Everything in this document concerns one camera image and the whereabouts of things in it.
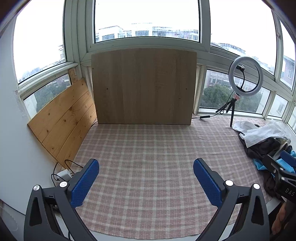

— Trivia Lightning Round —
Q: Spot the white ring light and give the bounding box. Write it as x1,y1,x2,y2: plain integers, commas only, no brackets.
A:
228,57,263,96

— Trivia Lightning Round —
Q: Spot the narrow wooden slat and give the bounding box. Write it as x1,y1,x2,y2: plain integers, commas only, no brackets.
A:
68,67,80,87

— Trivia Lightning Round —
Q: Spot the pink plaid cloth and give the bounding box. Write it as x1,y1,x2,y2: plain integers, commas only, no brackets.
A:
73,115,278,240

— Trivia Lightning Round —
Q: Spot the person's right hand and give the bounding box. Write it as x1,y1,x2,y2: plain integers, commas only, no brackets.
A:
272,203,289,236

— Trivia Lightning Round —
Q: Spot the light wooden board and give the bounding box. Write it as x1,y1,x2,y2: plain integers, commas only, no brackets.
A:
91,48,197,126

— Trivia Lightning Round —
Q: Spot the white shirt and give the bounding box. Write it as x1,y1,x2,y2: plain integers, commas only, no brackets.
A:
232,119,287,149

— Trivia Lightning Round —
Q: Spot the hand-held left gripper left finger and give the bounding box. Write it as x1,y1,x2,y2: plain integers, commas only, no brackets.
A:
24,159,100,241

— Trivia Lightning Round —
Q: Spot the blue cloth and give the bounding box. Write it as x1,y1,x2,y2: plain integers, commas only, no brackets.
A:
253,150,296,172

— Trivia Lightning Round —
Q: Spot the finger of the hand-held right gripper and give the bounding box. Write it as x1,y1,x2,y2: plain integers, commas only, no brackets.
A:
279,150,296,173
262,155,296,186

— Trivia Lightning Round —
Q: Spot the dark grey garment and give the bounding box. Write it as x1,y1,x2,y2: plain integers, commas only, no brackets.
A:
238,132,289,200

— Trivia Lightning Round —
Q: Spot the black tripod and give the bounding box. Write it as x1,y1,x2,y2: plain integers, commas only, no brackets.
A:
216,94,241,128

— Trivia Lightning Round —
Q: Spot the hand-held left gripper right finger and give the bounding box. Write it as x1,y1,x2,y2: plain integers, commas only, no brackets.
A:
193,158,270,241

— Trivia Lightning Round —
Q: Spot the pine plank board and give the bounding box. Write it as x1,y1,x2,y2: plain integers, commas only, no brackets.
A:
27,77,97,169

